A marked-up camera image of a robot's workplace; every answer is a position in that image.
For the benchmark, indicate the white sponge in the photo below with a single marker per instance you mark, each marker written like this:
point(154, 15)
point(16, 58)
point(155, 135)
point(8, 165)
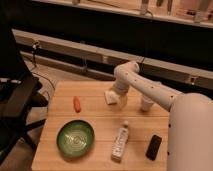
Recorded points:
point(111, 97)

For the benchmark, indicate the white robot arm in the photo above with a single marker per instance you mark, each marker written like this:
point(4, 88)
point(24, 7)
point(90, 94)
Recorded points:
point(190, 125)

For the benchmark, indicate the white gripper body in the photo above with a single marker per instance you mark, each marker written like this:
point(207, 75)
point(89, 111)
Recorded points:
point(120, 87)

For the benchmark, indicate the green ceramic bowl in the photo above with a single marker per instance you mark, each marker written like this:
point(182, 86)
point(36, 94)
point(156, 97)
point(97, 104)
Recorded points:
point(75, 138)

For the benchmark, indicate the orange carrot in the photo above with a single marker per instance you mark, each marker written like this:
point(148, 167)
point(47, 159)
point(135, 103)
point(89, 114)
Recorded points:
point(76, 104)

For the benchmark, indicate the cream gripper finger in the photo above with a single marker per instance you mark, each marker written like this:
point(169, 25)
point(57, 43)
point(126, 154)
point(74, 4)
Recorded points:
point(122, 101)

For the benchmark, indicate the black office chair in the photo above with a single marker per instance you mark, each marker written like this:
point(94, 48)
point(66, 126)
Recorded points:
point(18, 93)

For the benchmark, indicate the white paper cup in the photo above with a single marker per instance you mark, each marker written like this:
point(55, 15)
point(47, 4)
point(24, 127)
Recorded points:
point(146, 103)

